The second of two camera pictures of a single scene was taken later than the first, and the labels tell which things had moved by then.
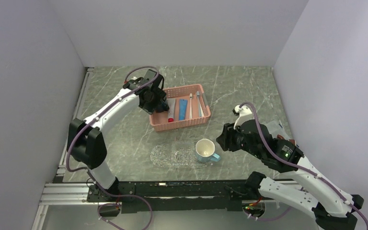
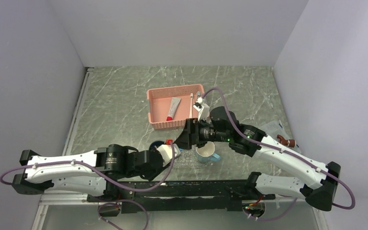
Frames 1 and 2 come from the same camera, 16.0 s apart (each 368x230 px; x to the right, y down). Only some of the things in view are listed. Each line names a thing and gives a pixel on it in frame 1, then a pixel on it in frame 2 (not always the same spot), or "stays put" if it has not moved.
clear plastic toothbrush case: (275, 128) stays put
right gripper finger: (226, 140) -> (184, 140)
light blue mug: (205, 149) stays put
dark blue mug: (164, 107) -> (155, 143)
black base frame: (176, 196) stays put
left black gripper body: (158, 96) -> (150, 175)
